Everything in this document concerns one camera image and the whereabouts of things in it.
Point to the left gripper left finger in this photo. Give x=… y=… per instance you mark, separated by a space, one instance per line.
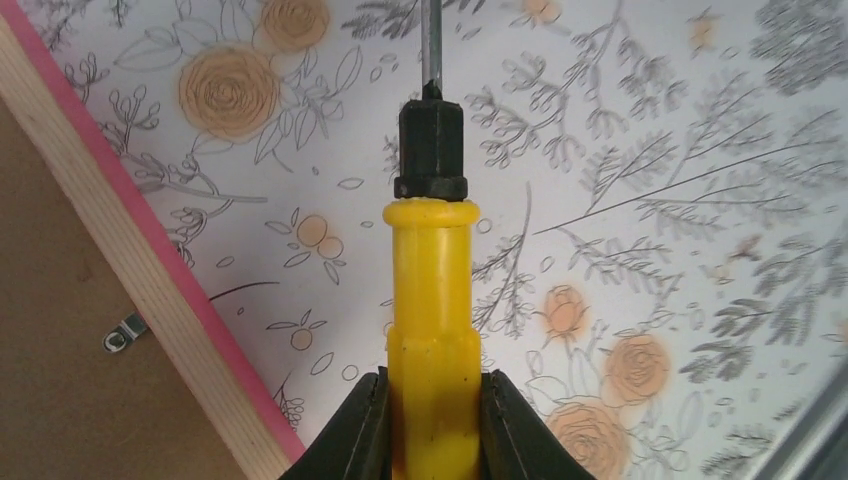
x=355 y=443

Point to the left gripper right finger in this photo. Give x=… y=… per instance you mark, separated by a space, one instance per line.
x=516 y=444

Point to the yellow handled screwdriver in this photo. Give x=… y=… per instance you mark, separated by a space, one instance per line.
x=434 y=352

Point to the pink picture frame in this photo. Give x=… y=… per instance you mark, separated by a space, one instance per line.
x=107 y=370

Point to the floral patterned table mat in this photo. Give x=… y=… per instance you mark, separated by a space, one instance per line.
x=660 y=263

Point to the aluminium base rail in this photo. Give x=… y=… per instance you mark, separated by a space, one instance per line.
x=817 y=446

